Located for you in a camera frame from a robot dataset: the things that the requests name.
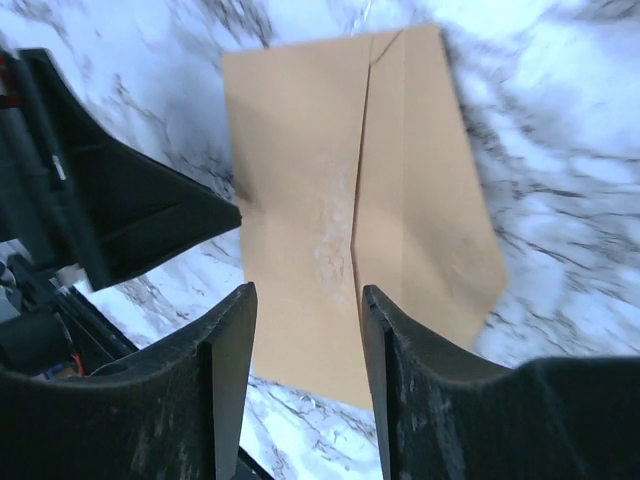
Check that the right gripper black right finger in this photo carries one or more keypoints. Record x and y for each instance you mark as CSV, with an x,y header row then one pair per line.
x,y
442,412

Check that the brown paper envelope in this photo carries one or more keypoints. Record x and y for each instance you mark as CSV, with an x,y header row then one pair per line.
x,y
352,167

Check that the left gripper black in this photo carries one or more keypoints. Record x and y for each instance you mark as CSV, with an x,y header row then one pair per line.
x,y
119,215

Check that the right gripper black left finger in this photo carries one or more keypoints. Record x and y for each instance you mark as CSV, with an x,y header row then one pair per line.
x,y
172,410

